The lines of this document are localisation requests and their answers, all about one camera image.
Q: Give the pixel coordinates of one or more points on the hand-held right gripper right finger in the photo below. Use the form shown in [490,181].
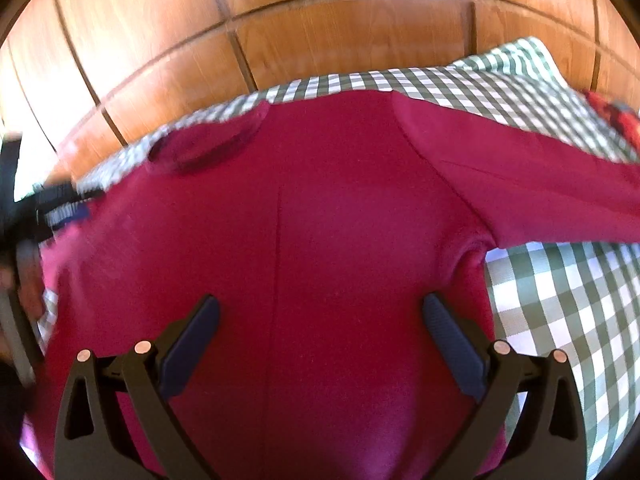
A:
[452,345]

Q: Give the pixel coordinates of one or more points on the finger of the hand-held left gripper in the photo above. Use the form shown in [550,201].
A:
[65,205]

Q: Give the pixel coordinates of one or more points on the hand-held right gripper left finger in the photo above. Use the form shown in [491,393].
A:
[192,345]

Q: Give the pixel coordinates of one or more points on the red sweater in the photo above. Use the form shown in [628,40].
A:
[325,210]

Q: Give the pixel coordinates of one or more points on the green checked tablecloth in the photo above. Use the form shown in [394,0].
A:
[550,290]

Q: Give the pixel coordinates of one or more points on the red plaid cloth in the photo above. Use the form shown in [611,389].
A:
[617,120]

